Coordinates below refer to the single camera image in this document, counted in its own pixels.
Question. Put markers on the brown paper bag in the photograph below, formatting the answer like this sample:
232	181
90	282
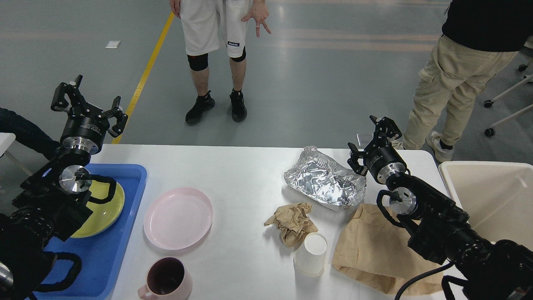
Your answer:
374	252

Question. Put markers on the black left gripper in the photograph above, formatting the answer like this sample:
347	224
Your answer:
82	132

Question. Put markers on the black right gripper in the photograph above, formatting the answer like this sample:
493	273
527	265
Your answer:
381	158

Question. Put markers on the beige plastic bin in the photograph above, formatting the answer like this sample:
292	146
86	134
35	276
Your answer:
498	196

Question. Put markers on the crumpled brown paper ball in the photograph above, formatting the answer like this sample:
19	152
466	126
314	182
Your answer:
293	222

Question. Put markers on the pink mug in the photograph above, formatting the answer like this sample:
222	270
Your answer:
167	279

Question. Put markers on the person in dark trousers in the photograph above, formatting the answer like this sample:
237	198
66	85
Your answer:
28	134

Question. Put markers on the aluminium foil tray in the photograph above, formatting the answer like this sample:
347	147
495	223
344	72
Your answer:
324	180

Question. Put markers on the small white side table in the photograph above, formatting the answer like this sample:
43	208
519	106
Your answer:
6	139

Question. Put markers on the pink plate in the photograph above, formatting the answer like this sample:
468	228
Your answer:
178	218

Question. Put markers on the metal floor plates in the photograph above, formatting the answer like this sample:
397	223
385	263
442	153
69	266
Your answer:
363	139

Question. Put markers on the white paper cup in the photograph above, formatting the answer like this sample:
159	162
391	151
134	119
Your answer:
309	258

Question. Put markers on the person in khaki trousers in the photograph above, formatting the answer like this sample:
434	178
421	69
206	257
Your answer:
479	39

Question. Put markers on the yellow plate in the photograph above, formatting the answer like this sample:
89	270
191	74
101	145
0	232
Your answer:
103	216

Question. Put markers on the person in white shorts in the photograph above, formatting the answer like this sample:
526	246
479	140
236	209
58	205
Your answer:
208	24

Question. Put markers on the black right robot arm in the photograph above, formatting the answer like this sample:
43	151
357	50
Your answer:
439	230

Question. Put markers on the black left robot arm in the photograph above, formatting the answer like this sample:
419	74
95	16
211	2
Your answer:
54	200

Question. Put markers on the blue plastic tray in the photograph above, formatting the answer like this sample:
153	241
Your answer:
102	254

